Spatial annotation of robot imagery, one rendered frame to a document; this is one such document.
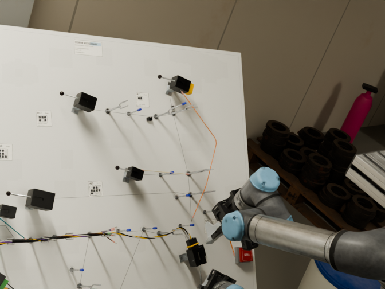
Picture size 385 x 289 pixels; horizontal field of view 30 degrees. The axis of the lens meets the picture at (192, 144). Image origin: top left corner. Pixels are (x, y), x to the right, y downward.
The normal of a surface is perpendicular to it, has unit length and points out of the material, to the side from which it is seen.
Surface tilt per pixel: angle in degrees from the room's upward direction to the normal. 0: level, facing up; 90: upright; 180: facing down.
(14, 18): 90
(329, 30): 90
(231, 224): 90
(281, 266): 0
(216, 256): 47
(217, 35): 90
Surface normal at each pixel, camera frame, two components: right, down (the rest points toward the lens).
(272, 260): 0.33, -0.82
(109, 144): 0.54, -0.15
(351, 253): -0.45, -0.14
